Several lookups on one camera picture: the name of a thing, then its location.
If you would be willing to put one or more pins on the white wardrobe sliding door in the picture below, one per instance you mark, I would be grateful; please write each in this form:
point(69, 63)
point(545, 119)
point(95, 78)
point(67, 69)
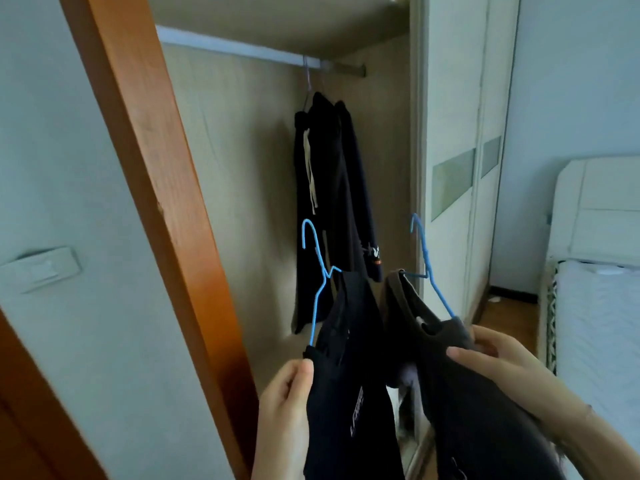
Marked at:
point(450, 94)

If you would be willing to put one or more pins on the black shorts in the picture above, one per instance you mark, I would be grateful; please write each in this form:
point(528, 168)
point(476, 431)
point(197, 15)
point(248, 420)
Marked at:
point(325, 194)

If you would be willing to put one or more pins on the grey quilted mattress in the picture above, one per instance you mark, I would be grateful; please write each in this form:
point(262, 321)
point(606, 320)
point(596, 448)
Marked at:
point(600, 344)

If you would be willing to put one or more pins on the beige shelf board white edge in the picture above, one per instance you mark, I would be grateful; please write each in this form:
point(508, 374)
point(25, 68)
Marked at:
point(280, 19)

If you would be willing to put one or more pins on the grey cat t-shirt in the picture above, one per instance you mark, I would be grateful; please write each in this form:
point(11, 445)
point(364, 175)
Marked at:
point(475, 419)

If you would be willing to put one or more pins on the person's left hand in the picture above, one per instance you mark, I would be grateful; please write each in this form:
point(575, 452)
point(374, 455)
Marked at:
point(280, 424)

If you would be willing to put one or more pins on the metal wardrobe rail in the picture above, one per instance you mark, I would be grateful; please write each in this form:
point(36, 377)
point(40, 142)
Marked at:
point(225, 44)

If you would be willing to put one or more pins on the navy shorts with print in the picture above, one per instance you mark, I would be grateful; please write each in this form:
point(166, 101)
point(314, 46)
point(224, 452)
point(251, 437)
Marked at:
point(362, 194)

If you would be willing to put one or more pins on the white light switch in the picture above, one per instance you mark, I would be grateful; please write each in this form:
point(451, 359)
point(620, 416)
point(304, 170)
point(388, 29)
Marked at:
point(40, 269)

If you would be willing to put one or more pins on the white sliding door glass strip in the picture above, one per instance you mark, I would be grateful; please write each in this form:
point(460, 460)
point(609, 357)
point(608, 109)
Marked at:
point(495, 84)

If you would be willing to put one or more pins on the black Li-Ning t-shirt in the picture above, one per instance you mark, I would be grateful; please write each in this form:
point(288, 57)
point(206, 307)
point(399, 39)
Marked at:
point(350, 394)

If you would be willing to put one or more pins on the person's right hand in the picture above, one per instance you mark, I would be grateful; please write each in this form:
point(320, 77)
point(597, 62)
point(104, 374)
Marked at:
point(520, 379)

